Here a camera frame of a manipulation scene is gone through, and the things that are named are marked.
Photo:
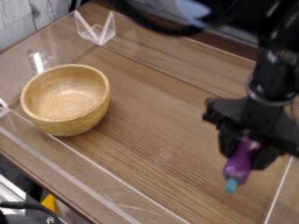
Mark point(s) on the purple toy eggplant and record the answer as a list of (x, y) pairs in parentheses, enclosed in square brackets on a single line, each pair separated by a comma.
[(238, 167)]

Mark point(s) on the brown wooden bowl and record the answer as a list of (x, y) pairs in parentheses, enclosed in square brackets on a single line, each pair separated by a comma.
[(66, 99)]

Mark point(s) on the clear acrylic corner bracket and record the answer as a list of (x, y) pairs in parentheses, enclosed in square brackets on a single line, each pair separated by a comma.
[(98, 34)]

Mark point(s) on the clear acrylic tray wall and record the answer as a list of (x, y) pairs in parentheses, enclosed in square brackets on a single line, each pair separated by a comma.
[(148, 166)]

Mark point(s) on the yellow black device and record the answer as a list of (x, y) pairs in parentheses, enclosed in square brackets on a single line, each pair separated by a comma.
[(51, 203)]

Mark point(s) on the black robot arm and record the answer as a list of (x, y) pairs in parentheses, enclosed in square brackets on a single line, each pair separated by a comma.
[(272, 20)]

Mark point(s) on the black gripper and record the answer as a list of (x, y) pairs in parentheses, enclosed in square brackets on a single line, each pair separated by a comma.
[(244, 117)]

